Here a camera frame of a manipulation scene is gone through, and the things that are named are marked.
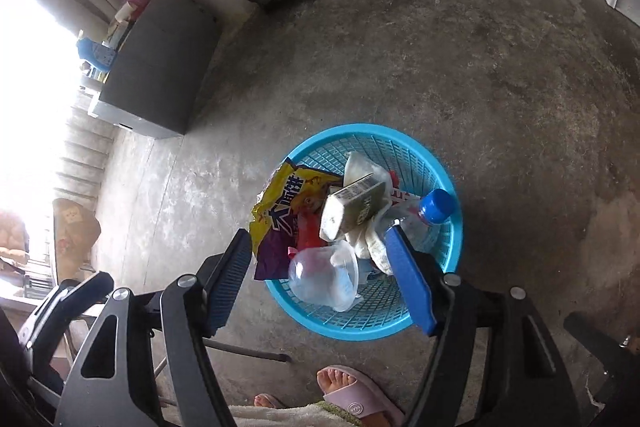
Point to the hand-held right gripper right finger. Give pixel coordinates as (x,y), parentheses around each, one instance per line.
(410,277)

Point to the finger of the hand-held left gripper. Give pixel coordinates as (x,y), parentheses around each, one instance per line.
(65,302)

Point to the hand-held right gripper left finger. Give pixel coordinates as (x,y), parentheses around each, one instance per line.
(230,282)

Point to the white cloth glove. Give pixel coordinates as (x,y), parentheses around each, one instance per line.
(375,247)

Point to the blue plastic basket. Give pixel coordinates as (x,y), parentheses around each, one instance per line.
(350,319)

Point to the clear plastic bottle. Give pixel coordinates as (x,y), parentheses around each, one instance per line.
(435,207)

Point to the red white noodle package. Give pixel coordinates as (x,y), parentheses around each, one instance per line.
(405,197)

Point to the purple yellow noodle bag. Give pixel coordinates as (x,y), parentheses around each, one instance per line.
(280,217)

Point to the clear plastic cup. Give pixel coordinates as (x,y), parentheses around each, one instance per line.
(315,277)

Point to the tan tissue packet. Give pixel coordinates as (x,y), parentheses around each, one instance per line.
(350,207)

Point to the red plastic packet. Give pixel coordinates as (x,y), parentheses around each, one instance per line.
(310,232)

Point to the person's foot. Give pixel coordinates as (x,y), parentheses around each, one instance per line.
(345,379)

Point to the pink slipper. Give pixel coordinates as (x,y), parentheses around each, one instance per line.
(370,399)

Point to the grey box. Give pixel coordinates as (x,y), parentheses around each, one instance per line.
(130,122)

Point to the black chair leg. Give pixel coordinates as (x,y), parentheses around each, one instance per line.
(600,347)

